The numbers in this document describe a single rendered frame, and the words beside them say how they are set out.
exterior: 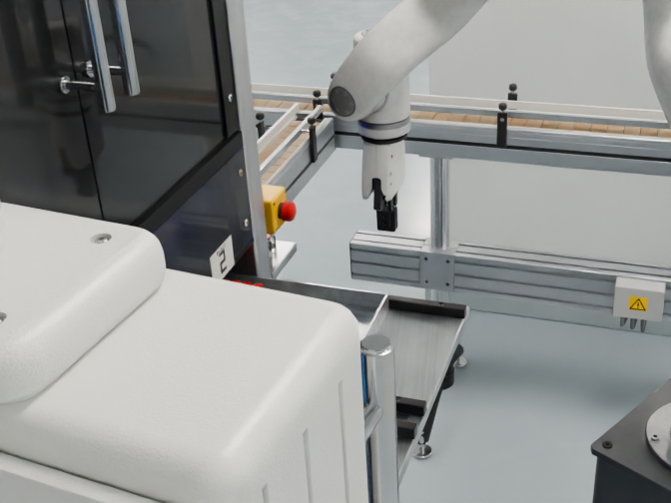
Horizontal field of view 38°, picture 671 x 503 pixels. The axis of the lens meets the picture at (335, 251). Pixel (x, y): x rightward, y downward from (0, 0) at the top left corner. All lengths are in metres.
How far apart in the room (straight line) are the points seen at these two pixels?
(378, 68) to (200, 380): 0.93
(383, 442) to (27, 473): 0.27
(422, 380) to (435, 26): 0.58
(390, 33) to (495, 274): 1.33
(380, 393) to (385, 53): 0.80
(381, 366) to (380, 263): 2.07
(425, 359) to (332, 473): 1.09
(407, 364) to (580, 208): 1.60
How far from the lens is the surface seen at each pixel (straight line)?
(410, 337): 1.71
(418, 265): 2.67
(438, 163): 2.53
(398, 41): 1.39
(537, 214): 3.19
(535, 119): 2.42
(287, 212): 1.88
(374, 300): 1.78
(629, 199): 3.13
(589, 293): 2.61
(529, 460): 2.80
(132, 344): 0.56
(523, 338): 3.27
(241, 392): 0.51
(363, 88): 1.41
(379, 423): 0.68
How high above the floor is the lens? 1.85
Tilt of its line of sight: 29 degrees down
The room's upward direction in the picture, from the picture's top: 4 degrees counter-clockwise
